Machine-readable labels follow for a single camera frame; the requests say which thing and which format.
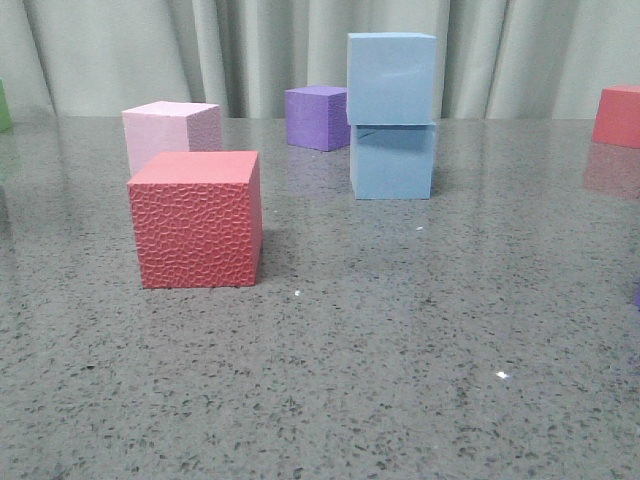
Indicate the green foam cube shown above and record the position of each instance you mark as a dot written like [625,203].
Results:
[5,116]

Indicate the red foam cube right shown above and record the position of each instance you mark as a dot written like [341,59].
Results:
[617,118]

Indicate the grey-green curtain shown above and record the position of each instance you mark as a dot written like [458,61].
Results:
[496,59]

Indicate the purple foam cube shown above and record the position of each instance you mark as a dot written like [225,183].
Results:
[316,117]

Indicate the pink foam cube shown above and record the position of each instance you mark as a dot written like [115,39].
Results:
[166,126]

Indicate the light blue foam cube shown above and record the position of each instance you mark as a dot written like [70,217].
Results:
[392,161]
[390,78]

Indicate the red foam cube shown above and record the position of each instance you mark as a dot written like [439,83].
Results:
[617,118]
[197,219]

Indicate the red foam cube front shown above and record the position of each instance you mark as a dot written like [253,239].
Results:
[197,219]

